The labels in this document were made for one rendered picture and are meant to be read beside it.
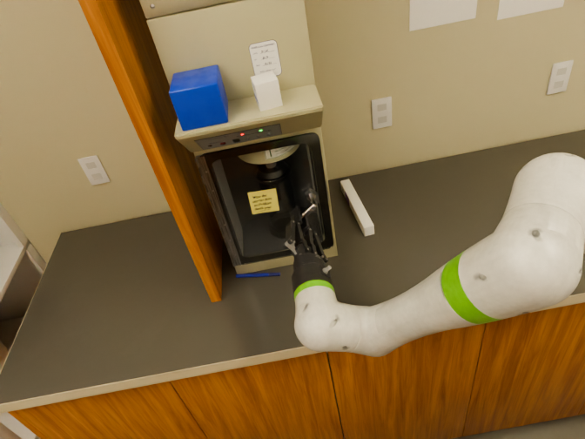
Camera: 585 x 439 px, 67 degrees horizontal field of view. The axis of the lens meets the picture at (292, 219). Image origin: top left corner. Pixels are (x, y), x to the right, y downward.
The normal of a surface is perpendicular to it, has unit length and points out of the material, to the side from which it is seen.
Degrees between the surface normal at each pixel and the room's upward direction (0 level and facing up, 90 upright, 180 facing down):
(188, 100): 90
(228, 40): 90
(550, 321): 90
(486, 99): 90
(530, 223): 12
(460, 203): 0
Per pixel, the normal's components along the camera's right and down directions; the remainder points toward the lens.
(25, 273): 0.11, 0.64
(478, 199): -0.16, -0.74
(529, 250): -0.43, -0.32
